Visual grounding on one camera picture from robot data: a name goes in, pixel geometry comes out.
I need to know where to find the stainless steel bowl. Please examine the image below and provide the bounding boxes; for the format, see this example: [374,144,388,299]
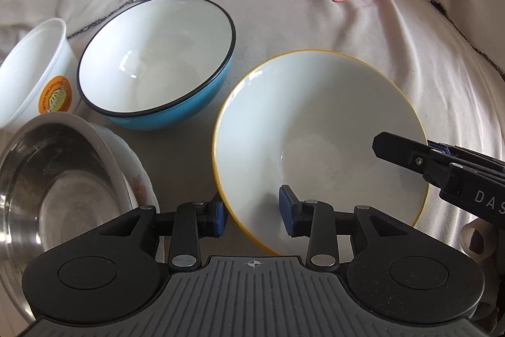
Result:
[0,112,137,326]

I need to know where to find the blue bowl black rim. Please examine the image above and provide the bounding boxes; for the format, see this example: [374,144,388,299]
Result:
[76,0,236,131]

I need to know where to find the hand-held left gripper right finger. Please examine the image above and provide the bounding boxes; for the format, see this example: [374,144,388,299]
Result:
[278,185,415,274]

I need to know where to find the white roll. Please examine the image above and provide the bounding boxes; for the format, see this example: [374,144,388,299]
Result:
[461,219,500,263]

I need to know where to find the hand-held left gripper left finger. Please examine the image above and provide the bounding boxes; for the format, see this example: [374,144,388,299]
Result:
[95,199,229,272]

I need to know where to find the white floral plate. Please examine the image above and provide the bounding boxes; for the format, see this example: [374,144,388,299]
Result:
[91,124,160,215]

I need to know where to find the white plastic bowl orange label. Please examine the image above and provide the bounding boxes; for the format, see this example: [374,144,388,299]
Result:
[0,18,77,130]

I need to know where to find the white bowl yellow rim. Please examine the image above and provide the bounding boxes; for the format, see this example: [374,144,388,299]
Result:
[212,50,430,256]

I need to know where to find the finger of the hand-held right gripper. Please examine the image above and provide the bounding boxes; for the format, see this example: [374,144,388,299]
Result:
[428,141,505,174]
[372,132,468,199]

